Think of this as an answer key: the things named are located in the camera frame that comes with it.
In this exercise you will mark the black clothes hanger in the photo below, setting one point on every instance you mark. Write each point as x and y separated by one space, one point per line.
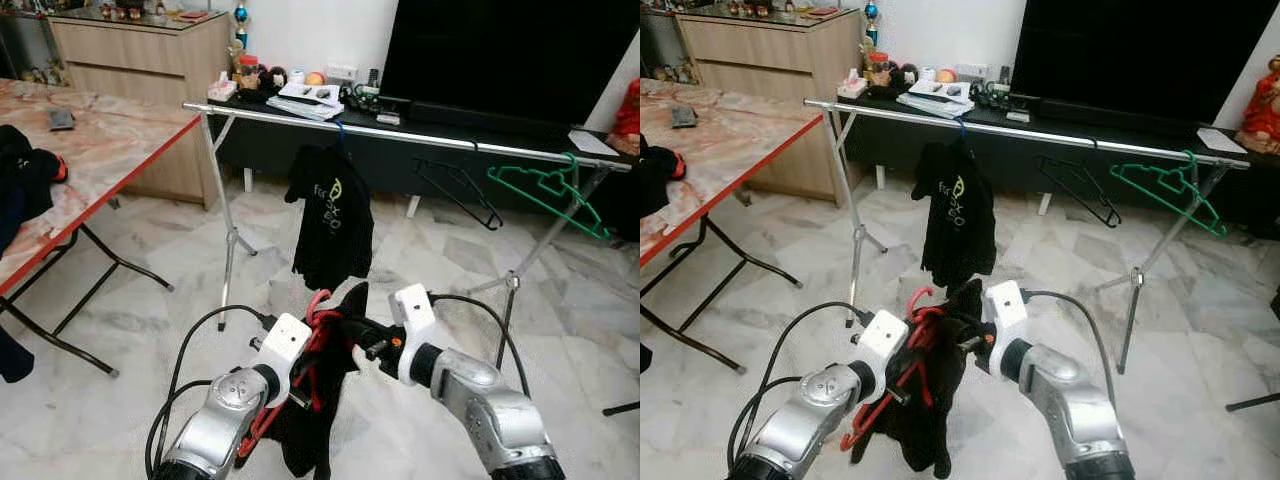
460 197
1080 193

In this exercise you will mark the red packet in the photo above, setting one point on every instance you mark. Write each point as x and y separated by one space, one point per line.
820 12
195 15

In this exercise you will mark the black shirt with green logo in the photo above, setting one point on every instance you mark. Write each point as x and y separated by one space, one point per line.
958 220
330 220

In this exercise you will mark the light wooden cabinet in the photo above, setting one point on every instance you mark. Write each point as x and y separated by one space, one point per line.
140 70
770 70

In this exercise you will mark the red laughing buddha statue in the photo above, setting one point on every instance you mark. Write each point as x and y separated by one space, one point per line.
1262 110
625 120

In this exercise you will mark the grey wallet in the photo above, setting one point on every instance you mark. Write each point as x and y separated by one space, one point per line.
684 116
61 119

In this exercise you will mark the red clothes hanger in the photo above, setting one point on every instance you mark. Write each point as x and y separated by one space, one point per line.
925 320
320 322

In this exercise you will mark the green clothes hanger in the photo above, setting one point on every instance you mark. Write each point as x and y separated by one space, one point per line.
1165 182
545 183

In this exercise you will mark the pink tissue box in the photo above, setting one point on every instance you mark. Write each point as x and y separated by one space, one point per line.
222 88
852 86

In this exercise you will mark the small white device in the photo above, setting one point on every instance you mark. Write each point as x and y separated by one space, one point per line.
388 118
1018 116

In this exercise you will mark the blue clothes hanger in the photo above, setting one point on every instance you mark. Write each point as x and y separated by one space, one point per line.
961 127
341 130

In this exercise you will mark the gold and blue trophy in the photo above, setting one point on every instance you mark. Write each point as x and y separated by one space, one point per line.
240 20
872 18

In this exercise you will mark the stack of white papers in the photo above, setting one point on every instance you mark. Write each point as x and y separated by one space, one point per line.
935 98
305 102

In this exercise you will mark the black plush toy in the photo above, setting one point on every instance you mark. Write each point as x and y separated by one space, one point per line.
903 75
273 78

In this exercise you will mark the red lidded jar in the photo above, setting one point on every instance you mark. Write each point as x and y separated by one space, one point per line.
248 72
878 70

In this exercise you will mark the black clothes pile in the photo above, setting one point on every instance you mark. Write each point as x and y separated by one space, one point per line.
25 180
655 175

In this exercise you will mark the white paper sheet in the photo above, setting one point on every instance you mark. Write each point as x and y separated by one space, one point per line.
593 143
1220 140

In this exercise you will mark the silver metal clothes rack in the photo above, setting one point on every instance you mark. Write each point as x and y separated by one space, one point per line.
1020 131
420 137

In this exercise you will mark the black soundbar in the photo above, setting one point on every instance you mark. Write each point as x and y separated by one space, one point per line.
480 115
1110 113

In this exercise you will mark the black flat television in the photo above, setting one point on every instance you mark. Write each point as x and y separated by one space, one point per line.
510 50
1140 50

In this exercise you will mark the black television console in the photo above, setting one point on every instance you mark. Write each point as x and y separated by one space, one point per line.
1010 165
390 175

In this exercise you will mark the orange ball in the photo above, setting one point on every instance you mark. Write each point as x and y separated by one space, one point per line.
315 79
945 76

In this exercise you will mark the marble table with red edge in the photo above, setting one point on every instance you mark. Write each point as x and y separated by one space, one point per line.
740 135
110 140

